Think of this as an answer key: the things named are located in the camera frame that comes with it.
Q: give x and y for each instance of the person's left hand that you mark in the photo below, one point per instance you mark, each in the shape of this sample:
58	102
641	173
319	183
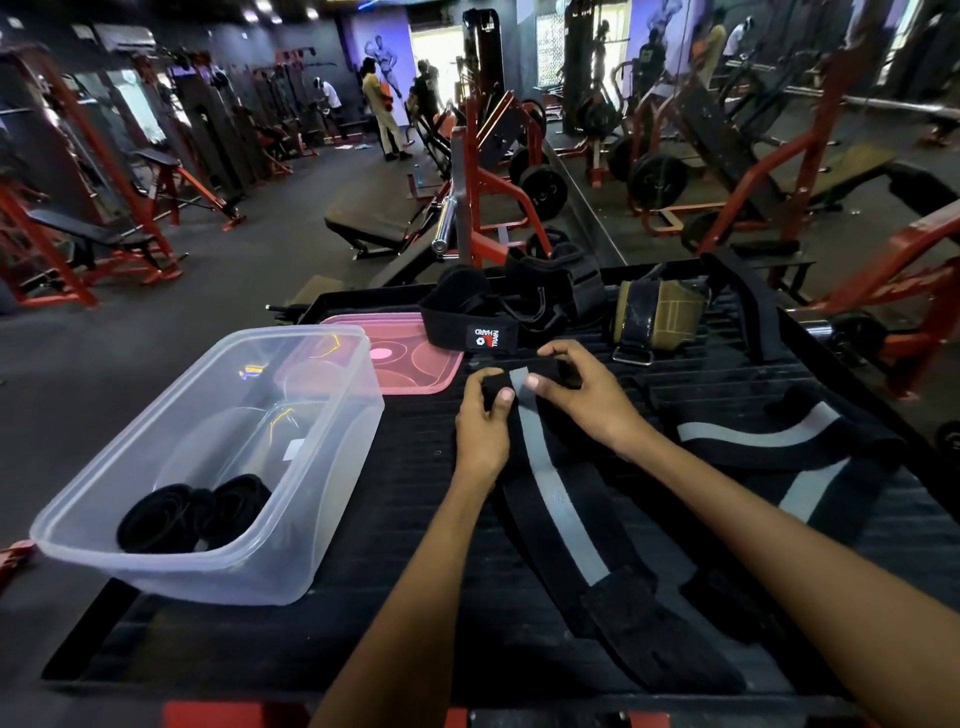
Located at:
484	439

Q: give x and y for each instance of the person's right hand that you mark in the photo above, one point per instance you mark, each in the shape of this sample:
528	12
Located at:
592	401

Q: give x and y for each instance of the clear plastic container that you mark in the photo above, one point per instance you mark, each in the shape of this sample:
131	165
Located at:
225	577

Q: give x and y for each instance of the person's left forearm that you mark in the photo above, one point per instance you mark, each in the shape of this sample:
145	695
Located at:
405	622

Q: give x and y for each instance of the person's right forearm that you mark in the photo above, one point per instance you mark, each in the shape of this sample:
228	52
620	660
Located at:
787	547

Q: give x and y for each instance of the pink plastic lid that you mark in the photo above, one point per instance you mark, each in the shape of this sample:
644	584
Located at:
420	360

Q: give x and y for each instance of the black ribbed platform tray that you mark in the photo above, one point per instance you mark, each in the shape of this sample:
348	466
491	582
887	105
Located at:
412	585

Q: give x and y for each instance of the black weight plate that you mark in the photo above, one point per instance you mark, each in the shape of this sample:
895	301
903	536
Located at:
544	191

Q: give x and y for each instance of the chrome barbell sleeve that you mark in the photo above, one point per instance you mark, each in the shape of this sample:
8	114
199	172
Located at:
444	225

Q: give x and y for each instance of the black low bench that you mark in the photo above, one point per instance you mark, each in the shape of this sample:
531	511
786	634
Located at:
364	225

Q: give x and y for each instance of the red plate-loaded machine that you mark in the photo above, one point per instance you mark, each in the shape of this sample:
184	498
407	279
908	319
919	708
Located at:
472	172

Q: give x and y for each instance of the black weight stack machine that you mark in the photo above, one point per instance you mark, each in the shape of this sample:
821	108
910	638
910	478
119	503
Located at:
214	127

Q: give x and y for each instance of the red incline bench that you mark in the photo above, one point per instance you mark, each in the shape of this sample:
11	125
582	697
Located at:
154	157

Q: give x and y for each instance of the red power rack with bench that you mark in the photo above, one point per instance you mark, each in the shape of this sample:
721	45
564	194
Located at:
75	225

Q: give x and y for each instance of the white air conditioner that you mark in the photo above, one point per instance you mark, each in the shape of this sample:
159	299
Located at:
124	37

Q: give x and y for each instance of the large wall mirror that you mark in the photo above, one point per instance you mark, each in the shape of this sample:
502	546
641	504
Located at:
862	112

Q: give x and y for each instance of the purple bodybuilder wall mural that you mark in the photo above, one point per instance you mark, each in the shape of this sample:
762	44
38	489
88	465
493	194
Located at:
390	45

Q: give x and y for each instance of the red floor bench frame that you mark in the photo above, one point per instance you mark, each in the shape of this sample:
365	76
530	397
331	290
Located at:
15	559

